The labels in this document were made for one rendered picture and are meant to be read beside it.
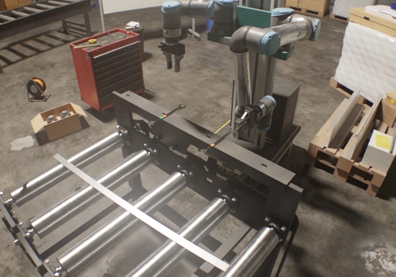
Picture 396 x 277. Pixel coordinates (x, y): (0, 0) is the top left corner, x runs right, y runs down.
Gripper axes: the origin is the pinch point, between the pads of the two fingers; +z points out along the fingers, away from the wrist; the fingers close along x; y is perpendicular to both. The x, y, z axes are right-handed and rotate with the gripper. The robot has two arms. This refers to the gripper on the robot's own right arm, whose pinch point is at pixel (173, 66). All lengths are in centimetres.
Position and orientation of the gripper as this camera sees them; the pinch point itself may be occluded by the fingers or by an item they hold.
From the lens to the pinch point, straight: 161.3
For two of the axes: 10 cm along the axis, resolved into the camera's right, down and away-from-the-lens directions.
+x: 7.5, 3.8, -5.3
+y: -6.6, 4.4, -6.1
